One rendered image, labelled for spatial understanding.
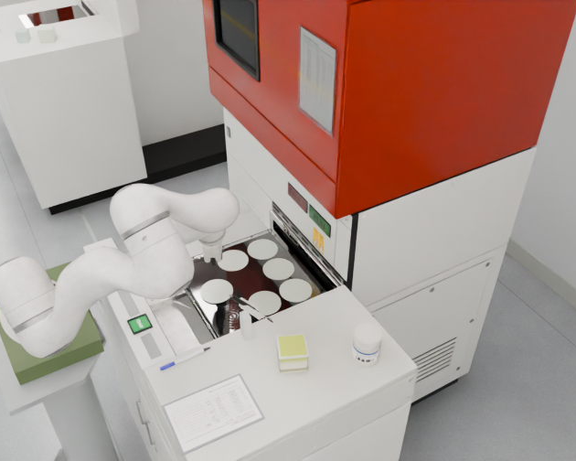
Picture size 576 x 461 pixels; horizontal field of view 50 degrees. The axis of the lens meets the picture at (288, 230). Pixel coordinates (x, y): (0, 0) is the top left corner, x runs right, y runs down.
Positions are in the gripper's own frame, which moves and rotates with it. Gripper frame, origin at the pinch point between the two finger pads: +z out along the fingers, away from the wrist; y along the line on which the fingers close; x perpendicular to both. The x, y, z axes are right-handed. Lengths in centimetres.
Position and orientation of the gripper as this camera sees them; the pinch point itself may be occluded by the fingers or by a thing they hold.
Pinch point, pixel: (216, 254)
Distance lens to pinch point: 189.5
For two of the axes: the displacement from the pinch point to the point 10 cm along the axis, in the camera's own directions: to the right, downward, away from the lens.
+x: 10.0, -0.1, 0.1
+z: 0.0, 4.3, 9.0
